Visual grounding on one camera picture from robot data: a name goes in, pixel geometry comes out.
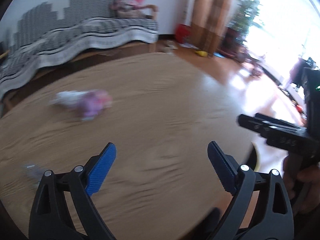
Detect brown curtain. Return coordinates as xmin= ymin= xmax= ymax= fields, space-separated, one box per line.
xmin=190 ymin=0 xmax=232 ymax=55

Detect beige slippers on floor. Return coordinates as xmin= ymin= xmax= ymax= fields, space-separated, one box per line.
xmin=162 ymin=40 xmax=178 ymax=54

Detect pink plush on sofa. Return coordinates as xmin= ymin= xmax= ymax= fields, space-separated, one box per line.
xmin=111 ymin=0 xmax=146 ymax=18

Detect black white striped sofa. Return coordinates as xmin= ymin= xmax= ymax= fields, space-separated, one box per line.
xmin=0 ymin=0 xmax=160 ymax=106

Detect person's right hand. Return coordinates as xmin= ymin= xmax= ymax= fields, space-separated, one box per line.
xmin=283 ymin=153 xmax=319 ymax=215

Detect potted green plant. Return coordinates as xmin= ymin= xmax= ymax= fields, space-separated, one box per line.
xmin=220 ymin=0 xmax=262 ymax=57

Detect purple pink plush toy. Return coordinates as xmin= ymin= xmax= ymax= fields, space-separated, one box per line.
xmin=75 ymin=89 xmax=113 ymax=121

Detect green white snack packaging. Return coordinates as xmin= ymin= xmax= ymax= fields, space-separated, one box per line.
xmin=23 ymin=164 xmax=46 ymax=183

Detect yellow toy on floor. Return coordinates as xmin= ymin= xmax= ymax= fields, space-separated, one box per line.
xmin=195 ymin=50 xmax=208 ymax=57

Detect red bag on floor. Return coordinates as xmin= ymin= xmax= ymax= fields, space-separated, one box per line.
xmin=175 ymin=24 xmax=191 ymax=43

